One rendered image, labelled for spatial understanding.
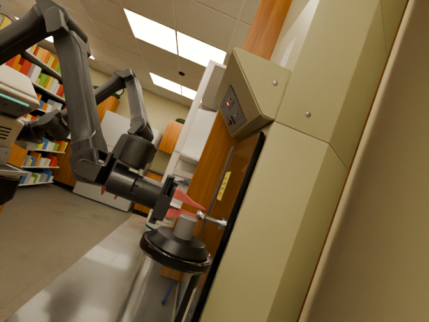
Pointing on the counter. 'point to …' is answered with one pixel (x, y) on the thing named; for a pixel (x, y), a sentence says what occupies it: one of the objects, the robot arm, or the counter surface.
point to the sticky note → (223, 185)
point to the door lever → (209, 218)
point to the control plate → (232, 110)
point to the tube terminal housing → (301, 162)
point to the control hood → (253, 89)
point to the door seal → (230, 230)
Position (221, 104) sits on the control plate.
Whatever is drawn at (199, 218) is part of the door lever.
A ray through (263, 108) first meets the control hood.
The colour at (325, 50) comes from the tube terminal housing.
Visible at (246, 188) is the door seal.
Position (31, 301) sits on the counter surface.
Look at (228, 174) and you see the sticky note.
